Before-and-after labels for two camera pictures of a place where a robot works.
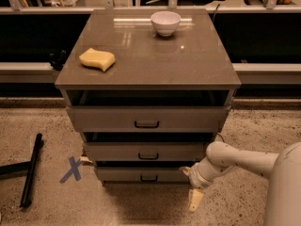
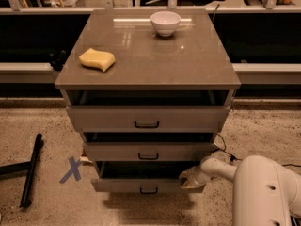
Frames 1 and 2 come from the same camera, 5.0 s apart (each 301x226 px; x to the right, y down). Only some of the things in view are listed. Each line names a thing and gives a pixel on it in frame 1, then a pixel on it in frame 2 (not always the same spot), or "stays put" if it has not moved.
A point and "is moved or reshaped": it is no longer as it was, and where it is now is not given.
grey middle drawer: [144, 151] stays put
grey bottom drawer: [143, 174] is moved or reshaped
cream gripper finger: [195, 196] to [187, 185]
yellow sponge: [102, 59] stays put
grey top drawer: [148, 118] stays put
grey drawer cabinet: [156, 108] stays put
